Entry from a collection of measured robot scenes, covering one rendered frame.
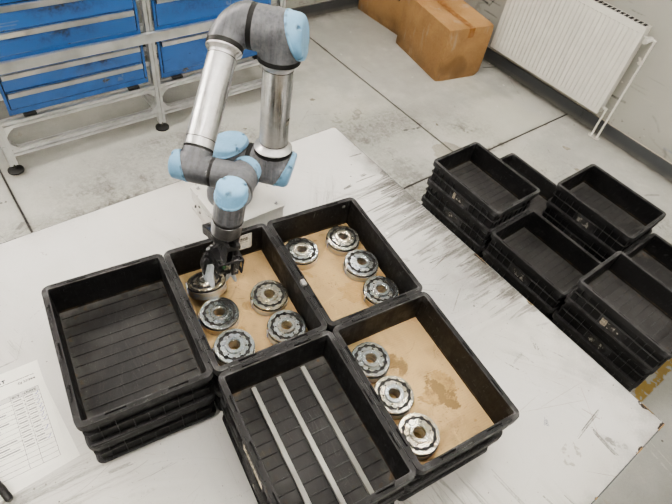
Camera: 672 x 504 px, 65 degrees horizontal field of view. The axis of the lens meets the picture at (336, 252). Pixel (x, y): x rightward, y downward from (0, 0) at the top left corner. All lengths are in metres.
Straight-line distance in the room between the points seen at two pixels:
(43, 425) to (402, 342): 0.93
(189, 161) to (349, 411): 0.73
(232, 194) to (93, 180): 2.00
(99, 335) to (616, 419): 1.44
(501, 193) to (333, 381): 1.48
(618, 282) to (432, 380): 1.22
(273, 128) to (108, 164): 1.82
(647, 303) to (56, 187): 2.86
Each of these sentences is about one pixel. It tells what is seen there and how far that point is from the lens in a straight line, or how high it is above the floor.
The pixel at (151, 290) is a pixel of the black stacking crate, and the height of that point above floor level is 0.83.
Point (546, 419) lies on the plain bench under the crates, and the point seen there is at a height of 0.70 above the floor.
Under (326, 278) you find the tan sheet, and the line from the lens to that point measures 1.56.
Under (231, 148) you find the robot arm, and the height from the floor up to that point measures 1.03.
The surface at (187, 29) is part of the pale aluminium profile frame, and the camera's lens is 3.20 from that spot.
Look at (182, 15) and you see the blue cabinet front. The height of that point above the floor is 0.66.
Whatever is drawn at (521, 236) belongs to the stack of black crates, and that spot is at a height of 0.38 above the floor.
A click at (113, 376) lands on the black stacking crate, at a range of 1.42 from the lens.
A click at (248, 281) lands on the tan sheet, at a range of 1.53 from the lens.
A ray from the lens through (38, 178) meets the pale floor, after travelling 3.26.
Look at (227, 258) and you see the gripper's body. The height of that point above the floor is 1.00.
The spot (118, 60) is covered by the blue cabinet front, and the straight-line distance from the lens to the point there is 3.17.
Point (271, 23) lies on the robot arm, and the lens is 1.42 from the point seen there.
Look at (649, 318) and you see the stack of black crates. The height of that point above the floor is 0.49.
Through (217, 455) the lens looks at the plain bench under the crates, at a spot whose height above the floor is 0.70.
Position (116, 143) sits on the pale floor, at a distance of 3.39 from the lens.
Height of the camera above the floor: 2.05
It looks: 48 degrees down
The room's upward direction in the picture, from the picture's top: 11 degrees clockwise
